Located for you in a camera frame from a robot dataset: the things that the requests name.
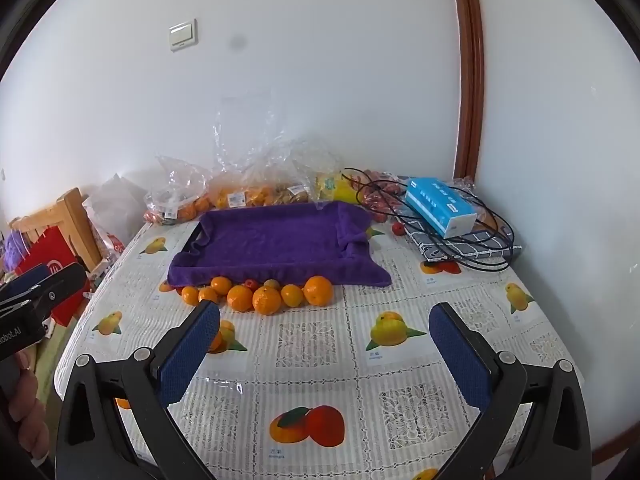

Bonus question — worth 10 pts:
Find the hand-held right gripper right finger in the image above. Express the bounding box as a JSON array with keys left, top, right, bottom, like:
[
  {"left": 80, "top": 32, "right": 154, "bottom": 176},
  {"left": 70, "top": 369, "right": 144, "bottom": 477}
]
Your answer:
[{"left": 428, "top": 302, "right": 592, "bottom": 480}]

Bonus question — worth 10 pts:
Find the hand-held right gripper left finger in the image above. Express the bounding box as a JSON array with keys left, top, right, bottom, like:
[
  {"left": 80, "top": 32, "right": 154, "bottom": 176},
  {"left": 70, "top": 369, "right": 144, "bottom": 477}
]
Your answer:
[{"left": 55, "top": 300, "right": 223, "bottom": 480}]

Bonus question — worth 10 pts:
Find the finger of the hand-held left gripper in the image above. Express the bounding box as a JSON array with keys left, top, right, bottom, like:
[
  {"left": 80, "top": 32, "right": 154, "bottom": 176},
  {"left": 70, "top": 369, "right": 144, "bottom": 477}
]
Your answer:
[
  {"left": 0, "top": 264, "right": 51, "bottom": 304},
  {"left": 0, "top": 262, "right": 87, "bottom": 319}
]

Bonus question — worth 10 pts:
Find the large mandarin orange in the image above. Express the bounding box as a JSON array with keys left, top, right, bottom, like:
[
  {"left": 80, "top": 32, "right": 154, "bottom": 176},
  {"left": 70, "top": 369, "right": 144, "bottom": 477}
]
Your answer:
[
  {"left": 227, "top": 284, "right": 255, "bottom": 313},
  {"left": 252, "top": 286, "right": 283, "bottom": 316},
  {"left": 303, "top": 275, "right": 334, "bottom": 307}
]

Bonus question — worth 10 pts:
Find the black tray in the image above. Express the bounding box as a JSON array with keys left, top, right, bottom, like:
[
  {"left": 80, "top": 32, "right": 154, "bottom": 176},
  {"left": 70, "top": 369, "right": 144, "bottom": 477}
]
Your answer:
[{"left": 186, "top": 222, "right": 207, "bottom": 256}]

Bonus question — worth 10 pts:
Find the person's left hand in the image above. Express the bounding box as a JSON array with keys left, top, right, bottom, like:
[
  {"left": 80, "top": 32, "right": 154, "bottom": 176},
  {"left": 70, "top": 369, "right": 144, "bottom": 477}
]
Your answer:
[{"left": 10, "top": 349, "right": 51, "bottom": 461}]

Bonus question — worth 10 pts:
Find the red paper bag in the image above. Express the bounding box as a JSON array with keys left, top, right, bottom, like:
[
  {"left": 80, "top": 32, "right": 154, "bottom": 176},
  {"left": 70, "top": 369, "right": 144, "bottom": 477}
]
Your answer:
[{"left": 12, "top": 225, "right": 93, "bottom": 328}]

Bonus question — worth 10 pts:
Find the purple bag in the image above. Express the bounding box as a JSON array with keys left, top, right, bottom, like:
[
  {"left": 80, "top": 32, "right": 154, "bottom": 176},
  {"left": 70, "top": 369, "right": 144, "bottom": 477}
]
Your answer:
[{"left": 0, "top": 230, "right": 36, "bottom": 273}]

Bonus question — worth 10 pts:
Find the wooden chair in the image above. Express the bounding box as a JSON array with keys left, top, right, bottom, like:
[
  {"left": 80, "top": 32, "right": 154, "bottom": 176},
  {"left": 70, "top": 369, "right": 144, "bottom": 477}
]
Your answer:
[{"left": 10, "top": 187, "right": 103, "bottom": 273}]

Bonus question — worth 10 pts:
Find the white plastic bag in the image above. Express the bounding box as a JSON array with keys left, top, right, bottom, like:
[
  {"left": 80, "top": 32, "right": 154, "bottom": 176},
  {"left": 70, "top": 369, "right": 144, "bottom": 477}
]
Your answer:
[{"left": 82, "top": 174, "right": 148, "bottom": 261}]

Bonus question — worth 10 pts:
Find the clear bag of oranges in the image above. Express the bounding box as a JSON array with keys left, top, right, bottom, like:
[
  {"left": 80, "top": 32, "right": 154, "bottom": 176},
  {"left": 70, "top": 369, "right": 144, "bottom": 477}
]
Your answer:
[{"left": 144, "top": 155, "right": 213, "bottom": 226}]

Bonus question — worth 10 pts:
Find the purple towel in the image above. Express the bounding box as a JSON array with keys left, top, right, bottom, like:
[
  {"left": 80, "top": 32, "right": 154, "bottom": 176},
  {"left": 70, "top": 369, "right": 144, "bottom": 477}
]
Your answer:
[{"left": 166, "top": 201, "right": 392, "bottom": 290}]

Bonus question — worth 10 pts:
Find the blue tissue box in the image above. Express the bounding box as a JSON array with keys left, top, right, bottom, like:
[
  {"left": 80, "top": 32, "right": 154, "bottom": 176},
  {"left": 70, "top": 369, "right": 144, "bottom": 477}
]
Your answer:
[{"left": 404, "top": 177, "right": 478, "bottom": 239}]

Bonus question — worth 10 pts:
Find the clear bag of mandarins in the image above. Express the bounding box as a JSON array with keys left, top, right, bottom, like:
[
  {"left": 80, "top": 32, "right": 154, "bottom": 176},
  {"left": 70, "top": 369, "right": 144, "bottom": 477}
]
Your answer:
[{"left": 207, "top": 95, "right": 301, "bottom": 211}]

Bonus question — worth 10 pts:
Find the clear bag of red fruit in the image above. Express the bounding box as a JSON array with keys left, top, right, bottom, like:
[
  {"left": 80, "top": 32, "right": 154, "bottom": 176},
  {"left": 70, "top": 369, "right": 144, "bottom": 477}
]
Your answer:
[{"left": 345, "top": 167, "right": 416, "bottom": 223}]

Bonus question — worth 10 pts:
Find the yellow banana package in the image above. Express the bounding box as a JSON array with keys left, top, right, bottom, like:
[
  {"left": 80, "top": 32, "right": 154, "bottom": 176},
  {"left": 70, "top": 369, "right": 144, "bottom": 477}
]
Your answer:
[{"left": 315, "top": 170, "right": 361, "bottom": 204}]

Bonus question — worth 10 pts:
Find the black cable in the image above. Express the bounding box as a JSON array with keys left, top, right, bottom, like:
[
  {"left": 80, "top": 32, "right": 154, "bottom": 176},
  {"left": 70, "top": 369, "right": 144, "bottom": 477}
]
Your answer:
[{"left": 342, "top": 167, "right": 516, "bottom": 272}]

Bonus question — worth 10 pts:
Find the white light switch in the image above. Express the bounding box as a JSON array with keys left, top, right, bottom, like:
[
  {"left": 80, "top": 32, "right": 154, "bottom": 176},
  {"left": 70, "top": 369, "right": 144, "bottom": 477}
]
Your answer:
[{"left": 168, "top": 19, "right": 198, "bottom": 52}]

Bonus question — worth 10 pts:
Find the brown wooden door frame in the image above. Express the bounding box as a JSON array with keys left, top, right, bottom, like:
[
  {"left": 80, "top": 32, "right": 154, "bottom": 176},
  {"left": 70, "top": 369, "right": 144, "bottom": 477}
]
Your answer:
[{"left": 447, "top": 0, "right": 486, "bottom": 181}]

